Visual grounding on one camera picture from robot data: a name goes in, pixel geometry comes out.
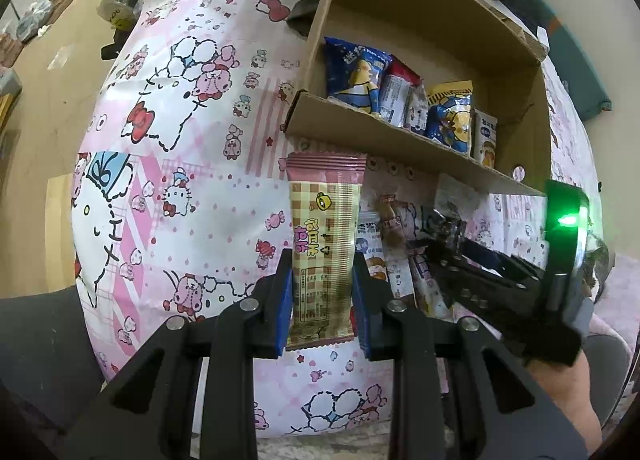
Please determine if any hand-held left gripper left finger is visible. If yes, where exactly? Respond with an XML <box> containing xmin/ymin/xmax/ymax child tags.
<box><xmin>60</xmin><ymin>249</ymin><xmax>296</xmax><ymax>460</ymax></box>

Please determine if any white cartoon snack packet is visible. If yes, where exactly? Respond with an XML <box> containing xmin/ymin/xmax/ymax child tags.
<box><xmin>357</xmin><ymin>212</ymin><xmax>416</xmax><ymax>311</ymax></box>

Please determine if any white rice cracker packet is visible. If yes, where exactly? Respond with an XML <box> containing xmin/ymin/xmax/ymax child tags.
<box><xmin>470</xmin><ymin>108</ymin><xmax>498</xmax><ymax>168</ymax></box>

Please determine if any brown snack stick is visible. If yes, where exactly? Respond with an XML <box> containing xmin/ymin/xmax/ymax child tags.
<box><xmin>377</xmin><ymin>194</ymin><xmax>407</xmax><ymax>248</ymax></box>

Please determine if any blue packet with yellow character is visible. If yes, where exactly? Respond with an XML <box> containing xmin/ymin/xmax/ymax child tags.
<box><xmin>324</xmin><ymin>36</ymin><xmax>392</xmax><ymax>115</ymax></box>

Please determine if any yellow and blue snack packet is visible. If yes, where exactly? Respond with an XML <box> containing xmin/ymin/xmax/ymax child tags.
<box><xmin>425</xmin><ymin>80</ymin><xmax>473</xmax><ymax>157</ymax></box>

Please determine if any grey and white cat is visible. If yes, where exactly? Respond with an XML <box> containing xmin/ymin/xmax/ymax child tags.
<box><xmin>582</xmin><ymin>240</ymin><xmax>612</xmax><ymax>301</ymax></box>

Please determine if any pink and white snack packet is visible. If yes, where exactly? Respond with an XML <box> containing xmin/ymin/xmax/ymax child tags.
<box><xmin>407</xmin><ymin>255</ymin><xmax>453</xmax><ymax>321</ymax></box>

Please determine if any person's right forearm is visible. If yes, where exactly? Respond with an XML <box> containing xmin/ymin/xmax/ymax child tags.
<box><xmin>527</xmin><ymin>355</ymin><xmax>603</xmax><ymax>460</ymax></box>

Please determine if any plastic bag on floor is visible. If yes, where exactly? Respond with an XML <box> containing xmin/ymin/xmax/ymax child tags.
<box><xmin>15</xmin><ymin>0</ymin><xmax>53</xmax><ymax>40</ymax></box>

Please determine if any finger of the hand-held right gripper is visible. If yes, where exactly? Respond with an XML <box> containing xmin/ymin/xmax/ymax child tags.
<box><xmin>406</xmin><ymin>237</ymin><xmax>546</xmax><ymax>331</ymax></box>
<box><xmin>452</xmin><ymin>235</ymin><xmax>548</xmax><ymax>285</ymax></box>

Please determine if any teal cushion with orange stripe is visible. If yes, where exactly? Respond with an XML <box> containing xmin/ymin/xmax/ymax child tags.
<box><xmin>520</xmin><ymin>0</ymin><xmax>613</xmax><ymax>115</ymax></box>

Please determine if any beige wafer bar packet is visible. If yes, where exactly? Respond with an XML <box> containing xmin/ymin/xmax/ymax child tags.
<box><xmin>287</xmin><ymin>152</ymin><xmax>367</xmax><ymax>351</ymax></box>

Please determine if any grey cloth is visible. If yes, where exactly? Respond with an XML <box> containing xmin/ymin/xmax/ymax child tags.
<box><xmin>585</xmin><ymin>335</ymin><xmax>633</xmax><ymax>421</ymax></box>
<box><xmin>0</xmin><ymin>285</ymin><xmax>111</xmax><ymax>441</ymax></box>

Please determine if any red and white snack packet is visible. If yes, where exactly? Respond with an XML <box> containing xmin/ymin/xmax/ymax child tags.
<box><xmin>377</xmin><ymin>56</ymin><xmax>423</xmax><ymax>128</ymax></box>

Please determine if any small dark cloth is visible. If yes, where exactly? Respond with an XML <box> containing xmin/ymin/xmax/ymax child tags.
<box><xmin>287</xmin><ymin>0</ymin><xmax>326</xmax><ymax>38</ymax></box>

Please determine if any small white snack packet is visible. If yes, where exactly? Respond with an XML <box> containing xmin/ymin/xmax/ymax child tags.
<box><xmin>407</xmin><ymin>84</ymin><xmax>431</xmax><ymax>133</ymax></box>

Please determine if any pink cartoon printed bed sheet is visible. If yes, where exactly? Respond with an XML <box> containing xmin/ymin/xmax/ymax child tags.
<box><xmin>70</xmin><ymin>0</ymin><xmax>616</xmax><ymax>436</ymax></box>

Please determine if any clear plastic snack packet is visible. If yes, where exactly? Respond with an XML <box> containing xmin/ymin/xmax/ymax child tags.
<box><xmin>432</xmin><ymin>172</ymin><xmax>483</xmax><ymax>241</ymax></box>

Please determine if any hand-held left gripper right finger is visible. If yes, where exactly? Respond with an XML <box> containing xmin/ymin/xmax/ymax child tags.
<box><xmin>351</xmin><ymin>251</ymin><xmax>591</xmax><ymax>460</ymax></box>

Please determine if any brown cardboard box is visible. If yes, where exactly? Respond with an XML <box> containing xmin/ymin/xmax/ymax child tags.
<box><xmin>282</xmin><ymin>0</ymin><xmax>553</xmax><ymax>198</ymax></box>

